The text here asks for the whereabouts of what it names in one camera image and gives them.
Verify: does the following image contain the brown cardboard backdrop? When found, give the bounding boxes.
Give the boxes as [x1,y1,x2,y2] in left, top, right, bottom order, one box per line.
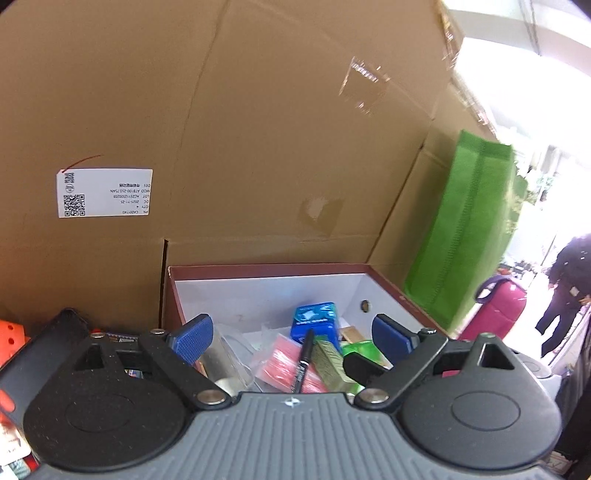
[0,0,509,334]

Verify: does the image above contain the white printed label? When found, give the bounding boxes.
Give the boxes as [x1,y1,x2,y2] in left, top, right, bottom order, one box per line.
[57,169,153,219]

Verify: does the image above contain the bright green plastic object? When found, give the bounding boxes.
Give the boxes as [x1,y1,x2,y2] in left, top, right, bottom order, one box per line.
[339,339,384,370]

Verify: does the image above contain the clear bag with red item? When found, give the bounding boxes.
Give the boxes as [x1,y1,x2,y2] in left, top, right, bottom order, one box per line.
[252,330,328,394]

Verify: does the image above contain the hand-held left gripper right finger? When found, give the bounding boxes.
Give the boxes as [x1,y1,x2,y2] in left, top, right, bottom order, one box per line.
[355,314,515,411]

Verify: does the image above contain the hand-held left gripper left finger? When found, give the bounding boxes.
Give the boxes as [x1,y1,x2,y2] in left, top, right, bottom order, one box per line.
[74,314,232,409]

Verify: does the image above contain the gold-green tall box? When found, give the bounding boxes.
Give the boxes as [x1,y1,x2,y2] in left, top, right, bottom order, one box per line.
[311,338,363,394]

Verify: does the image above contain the thin black pen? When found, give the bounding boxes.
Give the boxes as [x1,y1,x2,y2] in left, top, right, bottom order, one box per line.
[292,329,315,394]

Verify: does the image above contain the orange perforated plastic piece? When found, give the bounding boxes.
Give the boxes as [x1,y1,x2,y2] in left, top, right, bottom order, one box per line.
[0,319,31,358]

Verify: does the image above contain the pink suitcase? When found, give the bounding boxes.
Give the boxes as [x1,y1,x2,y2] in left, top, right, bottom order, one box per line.
[455,275,528,342]

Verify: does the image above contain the black plastic object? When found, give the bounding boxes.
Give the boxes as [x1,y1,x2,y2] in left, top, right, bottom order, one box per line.
[342,352,393,385]

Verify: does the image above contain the green fabric bag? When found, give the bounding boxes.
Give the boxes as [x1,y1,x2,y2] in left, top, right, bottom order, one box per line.
[404,130,529,333]

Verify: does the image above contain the clear plastic cup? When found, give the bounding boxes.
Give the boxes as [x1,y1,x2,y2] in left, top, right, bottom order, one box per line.
[201,323,257,393]

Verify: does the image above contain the brown box with white inside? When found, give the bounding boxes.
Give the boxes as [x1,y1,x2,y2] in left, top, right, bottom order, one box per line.
[161,263,451,395]

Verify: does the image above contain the dark cloth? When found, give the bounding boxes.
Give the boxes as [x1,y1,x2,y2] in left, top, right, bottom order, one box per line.
[554,318,591,464]

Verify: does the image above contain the blue packet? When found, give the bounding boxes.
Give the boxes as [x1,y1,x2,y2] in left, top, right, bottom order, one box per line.
[291,302,340,344]

